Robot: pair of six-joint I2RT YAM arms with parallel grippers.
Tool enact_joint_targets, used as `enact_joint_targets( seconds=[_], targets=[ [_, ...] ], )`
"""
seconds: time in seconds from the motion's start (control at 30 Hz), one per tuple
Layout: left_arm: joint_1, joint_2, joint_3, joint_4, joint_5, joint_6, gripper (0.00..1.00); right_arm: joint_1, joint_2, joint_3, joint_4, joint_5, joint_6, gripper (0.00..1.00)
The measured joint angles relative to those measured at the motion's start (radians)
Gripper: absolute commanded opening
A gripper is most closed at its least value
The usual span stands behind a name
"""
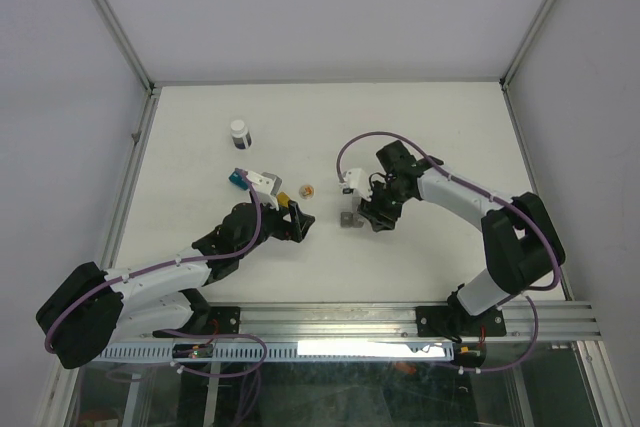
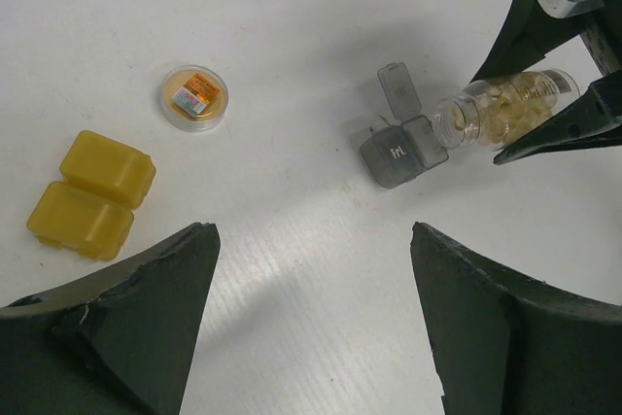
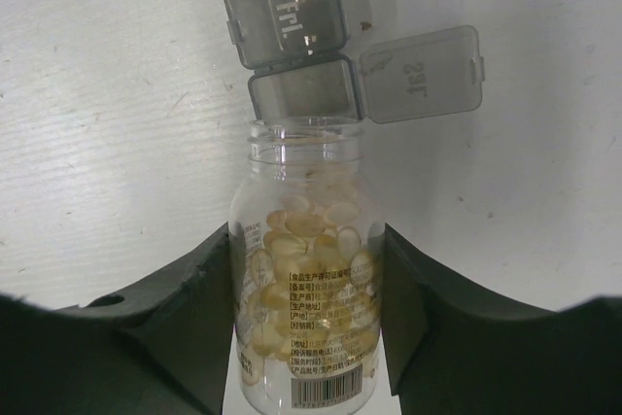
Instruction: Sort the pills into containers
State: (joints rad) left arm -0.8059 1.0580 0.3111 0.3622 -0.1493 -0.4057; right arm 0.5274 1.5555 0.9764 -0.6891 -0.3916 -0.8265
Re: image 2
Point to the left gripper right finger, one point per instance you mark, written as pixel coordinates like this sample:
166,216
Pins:
505,343

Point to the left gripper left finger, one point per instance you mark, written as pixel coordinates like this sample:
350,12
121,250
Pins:
117,341

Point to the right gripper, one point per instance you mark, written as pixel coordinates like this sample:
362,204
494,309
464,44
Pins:
593,120

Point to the clear bottle with orange pills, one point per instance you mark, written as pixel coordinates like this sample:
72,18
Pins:
496,112

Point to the grey pill box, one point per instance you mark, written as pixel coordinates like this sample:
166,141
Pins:
401,152

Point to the yellow pill box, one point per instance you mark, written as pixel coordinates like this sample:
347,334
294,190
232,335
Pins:
90,210

